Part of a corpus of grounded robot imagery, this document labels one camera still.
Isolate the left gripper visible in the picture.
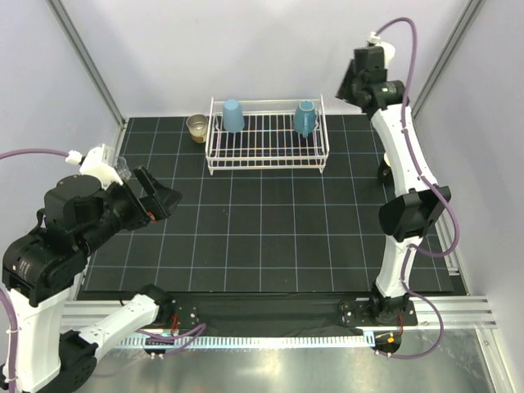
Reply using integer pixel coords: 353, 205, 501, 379
79, 164, 183, 255

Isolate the teal flower mug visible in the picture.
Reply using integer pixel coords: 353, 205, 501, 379
292, 100, 317, 138

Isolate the black white mug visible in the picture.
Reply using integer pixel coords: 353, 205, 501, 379
377, 153, 394, 186

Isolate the light blue plastic cup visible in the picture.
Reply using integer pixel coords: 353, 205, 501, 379
223, 99, 245, 133

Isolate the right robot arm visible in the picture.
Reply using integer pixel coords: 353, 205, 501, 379
337, 43, 451, 324

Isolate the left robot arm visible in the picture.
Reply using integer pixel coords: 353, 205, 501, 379
2, 166, 182, 392

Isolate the clear glass cup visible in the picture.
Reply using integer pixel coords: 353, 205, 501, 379
114, 156, 132, 182

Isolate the steel cup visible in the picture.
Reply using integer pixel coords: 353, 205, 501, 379
186, 114, 208, 143

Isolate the black grid mat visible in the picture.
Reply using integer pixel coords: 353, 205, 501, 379
81, 115, 394, 296

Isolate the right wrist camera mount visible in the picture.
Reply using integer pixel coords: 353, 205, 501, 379
367, 31, 396, 69

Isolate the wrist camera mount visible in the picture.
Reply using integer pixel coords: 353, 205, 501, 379
367, 31, 396, 69
65, 143, 124, 190

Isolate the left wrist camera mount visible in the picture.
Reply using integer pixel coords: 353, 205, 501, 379
65, 143, 124, 190

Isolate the white wire dish rack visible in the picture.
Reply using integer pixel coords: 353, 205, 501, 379
205, 96, 330, 174

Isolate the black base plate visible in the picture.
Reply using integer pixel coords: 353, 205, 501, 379
172, 292, 418, 338

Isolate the white cable duct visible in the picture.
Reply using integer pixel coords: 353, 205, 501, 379
115, 332, 375, 351

